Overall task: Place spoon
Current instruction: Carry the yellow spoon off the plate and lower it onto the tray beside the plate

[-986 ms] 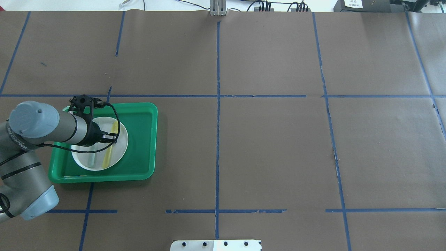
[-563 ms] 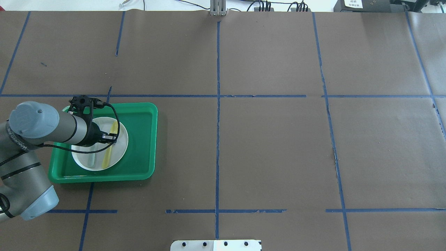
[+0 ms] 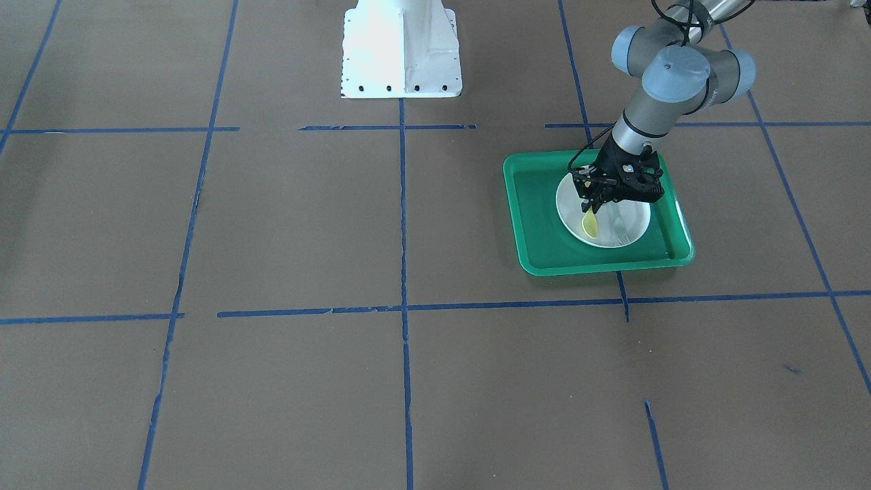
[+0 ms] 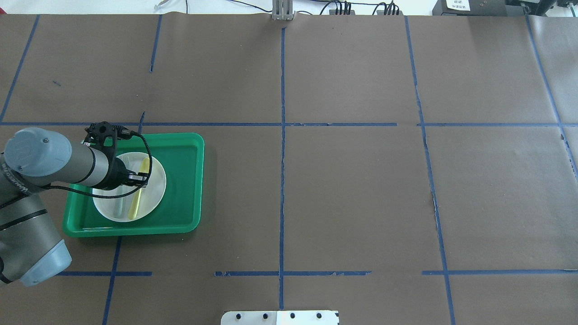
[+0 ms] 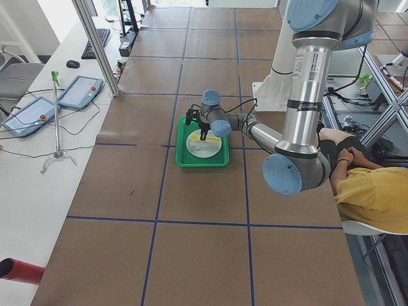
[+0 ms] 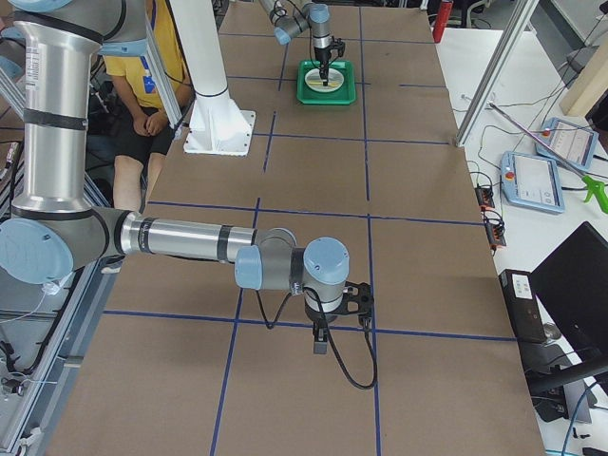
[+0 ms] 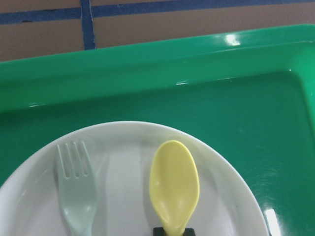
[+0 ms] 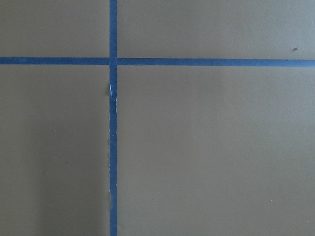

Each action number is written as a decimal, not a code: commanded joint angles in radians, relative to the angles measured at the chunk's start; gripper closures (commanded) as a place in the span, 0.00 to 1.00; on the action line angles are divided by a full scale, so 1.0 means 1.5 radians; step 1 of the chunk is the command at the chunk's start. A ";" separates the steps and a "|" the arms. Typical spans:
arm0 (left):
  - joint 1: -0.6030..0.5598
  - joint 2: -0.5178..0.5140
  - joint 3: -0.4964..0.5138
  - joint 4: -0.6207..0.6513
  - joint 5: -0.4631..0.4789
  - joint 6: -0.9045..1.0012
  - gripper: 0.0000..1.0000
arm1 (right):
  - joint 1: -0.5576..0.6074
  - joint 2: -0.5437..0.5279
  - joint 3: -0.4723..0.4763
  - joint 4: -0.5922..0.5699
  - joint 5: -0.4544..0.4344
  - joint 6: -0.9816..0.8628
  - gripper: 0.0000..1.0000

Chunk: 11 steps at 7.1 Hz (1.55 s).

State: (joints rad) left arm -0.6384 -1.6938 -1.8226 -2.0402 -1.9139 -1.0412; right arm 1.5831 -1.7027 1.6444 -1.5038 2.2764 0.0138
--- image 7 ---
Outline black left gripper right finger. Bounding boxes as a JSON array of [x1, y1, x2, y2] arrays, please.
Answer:
[[183, 228, 195, 236]]

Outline white round plate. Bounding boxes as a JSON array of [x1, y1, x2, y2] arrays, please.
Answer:
[[0, 121, 268, 236]]

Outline pale green plastic fork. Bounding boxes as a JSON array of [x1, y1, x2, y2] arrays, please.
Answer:
[[56, 141, 99, 236]]

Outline green plastic tray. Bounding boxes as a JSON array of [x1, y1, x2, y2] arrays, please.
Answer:
[[0, 25, 315, 236]]

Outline horizontal blue tape strip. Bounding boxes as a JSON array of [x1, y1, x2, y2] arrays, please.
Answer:
[[0, 0, 307, 25]]

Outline vertical blue tape strip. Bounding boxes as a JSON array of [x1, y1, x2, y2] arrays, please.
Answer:
[[80, 0, 96, 50]]

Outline yellow plastic spoon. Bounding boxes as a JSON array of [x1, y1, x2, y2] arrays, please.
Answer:
[[149, 140, 200, 236]]

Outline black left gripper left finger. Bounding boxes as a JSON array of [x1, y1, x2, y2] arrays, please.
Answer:
[[153, 227, 166, 236]]

